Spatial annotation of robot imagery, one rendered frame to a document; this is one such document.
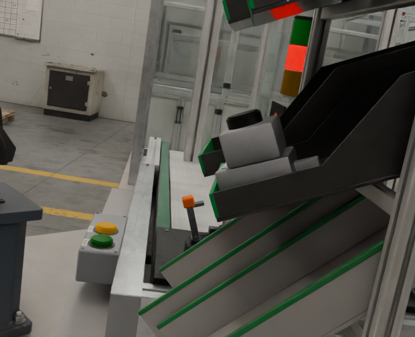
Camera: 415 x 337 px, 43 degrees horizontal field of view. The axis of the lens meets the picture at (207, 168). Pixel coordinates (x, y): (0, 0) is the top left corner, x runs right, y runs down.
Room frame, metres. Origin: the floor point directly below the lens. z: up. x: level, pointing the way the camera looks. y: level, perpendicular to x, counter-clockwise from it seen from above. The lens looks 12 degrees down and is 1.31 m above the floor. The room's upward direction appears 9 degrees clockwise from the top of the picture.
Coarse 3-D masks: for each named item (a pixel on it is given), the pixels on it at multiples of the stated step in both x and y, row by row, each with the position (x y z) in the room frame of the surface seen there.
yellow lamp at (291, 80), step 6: (288, 72) 1.06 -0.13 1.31; (294, 72) 1.06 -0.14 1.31; (300, 72) 1.06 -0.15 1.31; (282, 78) 1.08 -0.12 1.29; (288, 78) 1.06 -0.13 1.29; (294, 78) 1.06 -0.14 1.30; (300, 78) 1.06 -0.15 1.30; (282, 84) 1.07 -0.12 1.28; (288, 84) 1.06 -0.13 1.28; (294, 84) 1.06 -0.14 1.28; (282, 90) 1.07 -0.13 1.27; (288, 90) 1.06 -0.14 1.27; (294, 90) 1.06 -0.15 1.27
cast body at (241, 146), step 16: (256, 112) 0.43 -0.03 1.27; (240, 128) 0.42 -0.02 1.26; (256, 128) 0.41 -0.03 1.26; (272, 128) 0.41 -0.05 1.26; (224, 144) 0.42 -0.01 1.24; (240, 144) 0.42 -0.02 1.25; (256, 144) 0.41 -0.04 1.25; (272, 144) 0.41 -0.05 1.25; (240, 160) 0.42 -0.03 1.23; (256, 160) 0.42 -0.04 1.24; (272, 160) 0.41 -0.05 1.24; (288, 160) 0.41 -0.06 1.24; (304, 160) 0.42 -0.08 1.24; (224, 176) 0.42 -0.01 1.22; (240, 176) 0.42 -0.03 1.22; (256, 176) 0.41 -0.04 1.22; (272, 176) 0.41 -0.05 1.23
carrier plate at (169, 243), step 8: (160, 232) 0.95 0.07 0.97; (168, 232) 0.96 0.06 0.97; (176, 232) 0.97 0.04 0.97; (184, 232) 0.98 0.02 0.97; (200, 232) 0.99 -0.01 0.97; (160, 240) 0.91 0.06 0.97; (168, 240) 0.92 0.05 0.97; (176, 240) 0.92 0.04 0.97; (184, 240) 0.93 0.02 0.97; (160, 248) 0.87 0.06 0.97; (168, 248) 0.88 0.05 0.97; (176, 248) 0.88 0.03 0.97; (160, 256) 0.84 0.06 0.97; (168, 256) 0.84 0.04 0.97; (176, 256) 0.85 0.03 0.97; (160, 264) 0.80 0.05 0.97; (160, 272) 0.77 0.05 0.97; (160, 280) 0.75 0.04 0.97
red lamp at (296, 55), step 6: (288, 48) 1.08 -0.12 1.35; (294, 48) 1.06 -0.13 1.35; (300, 48) 1.06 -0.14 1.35; (306, 48) 1.06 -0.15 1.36; (288, 54) 1.07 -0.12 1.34; (294, 54) 1.06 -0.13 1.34; (300, 54) 1.06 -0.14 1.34; (288, 60) 1.07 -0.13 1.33; (294, 60) 1.06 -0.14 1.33; (300, 60) 1.06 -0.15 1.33; (288, 66) 1.07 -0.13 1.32; (294, 66) 1.06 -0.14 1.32; (300, 66) 1.06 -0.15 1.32
